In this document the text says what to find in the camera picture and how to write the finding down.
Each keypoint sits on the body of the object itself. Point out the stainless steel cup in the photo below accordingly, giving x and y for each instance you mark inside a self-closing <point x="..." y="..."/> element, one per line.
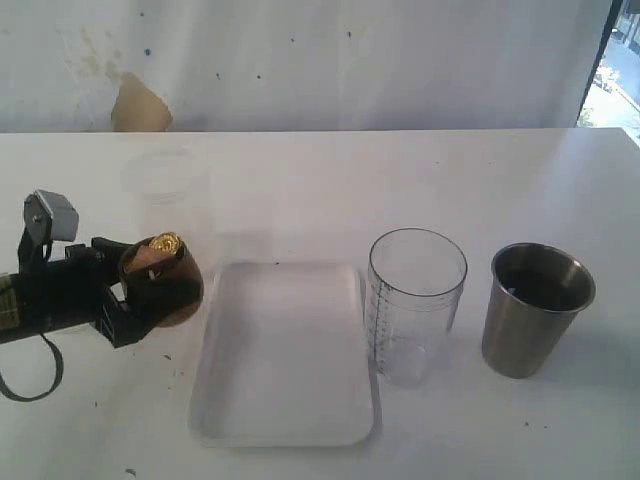
<point x="537" y="290"/>

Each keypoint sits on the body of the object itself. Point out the translucent plastic container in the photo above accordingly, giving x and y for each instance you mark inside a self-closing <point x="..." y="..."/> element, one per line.
<point x="171" y="191"/>

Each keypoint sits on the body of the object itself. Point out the dark window frame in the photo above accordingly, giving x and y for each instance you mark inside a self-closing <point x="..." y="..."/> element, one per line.
<point x="614" y="11"/>

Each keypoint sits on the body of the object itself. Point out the clear plastic shaker cup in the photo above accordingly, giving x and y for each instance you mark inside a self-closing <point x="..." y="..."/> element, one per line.
<point x="415" y="279"/>

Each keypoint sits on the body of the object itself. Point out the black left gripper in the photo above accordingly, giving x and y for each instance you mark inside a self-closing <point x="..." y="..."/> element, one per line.
<point x="55" y="295"/>

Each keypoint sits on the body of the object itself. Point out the white plastic tray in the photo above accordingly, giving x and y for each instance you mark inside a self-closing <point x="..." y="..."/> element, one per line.
<point x="284" y="359"/>

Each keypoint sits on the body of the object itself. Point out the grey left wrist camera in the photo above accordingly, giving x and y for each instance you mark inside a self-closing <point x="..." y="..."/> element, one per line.
<point x="49" y="216"/>

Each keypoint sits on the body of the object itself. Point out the brown wooden cup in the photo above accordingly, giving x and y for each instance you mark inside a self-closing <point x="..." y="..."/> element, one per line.
<point x="182" y="284"/>

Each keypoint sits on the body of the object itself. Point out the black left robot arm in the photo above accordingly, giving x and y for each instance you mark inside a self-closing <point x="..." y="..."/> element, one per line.
<point x="7" y="307"/>

